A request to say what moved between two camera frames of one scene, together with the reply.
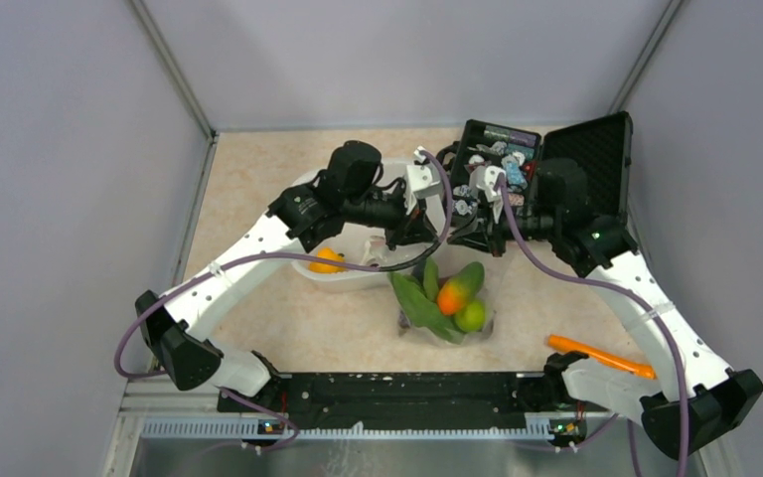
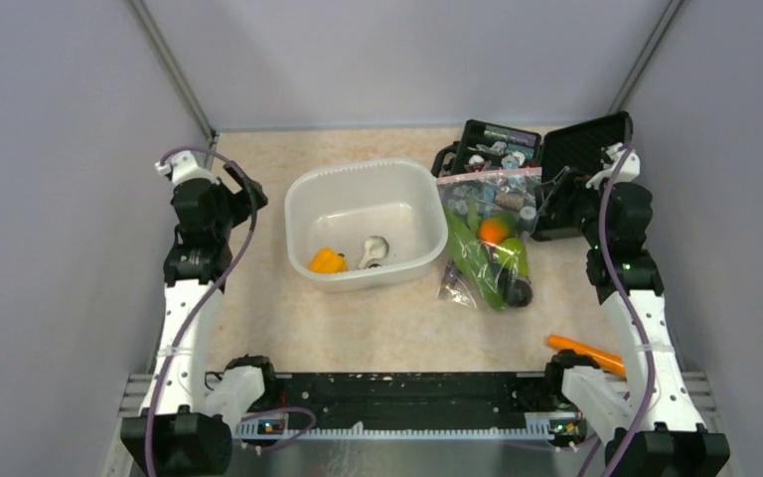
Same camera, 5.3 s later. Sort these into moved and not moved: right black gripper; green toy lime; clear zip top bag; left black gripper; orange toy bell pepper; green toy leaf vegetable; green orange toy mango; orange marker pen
Moved: left black gripper; green orange toy mango; green toy leaf vegetable; green toy lime; clear zip top bag; right black gripper
Not moved: orange marker pen; orange toy bell pepper
